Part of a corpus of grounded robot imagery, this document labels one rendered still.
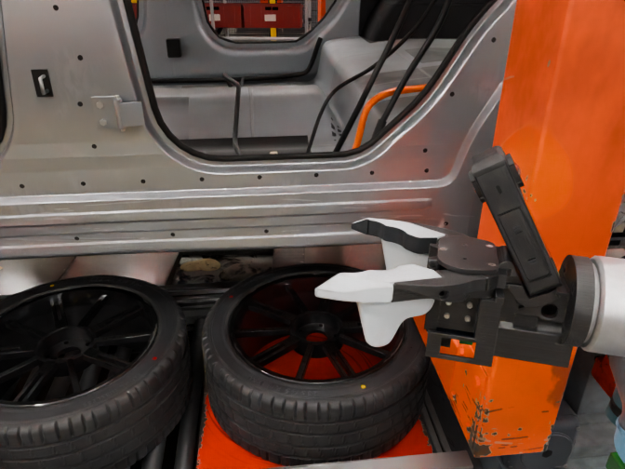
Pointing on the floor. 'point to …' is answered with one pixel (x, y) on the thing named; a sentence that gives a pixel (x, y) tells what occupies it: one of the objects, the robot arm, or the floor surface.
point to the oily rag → (237, 273)
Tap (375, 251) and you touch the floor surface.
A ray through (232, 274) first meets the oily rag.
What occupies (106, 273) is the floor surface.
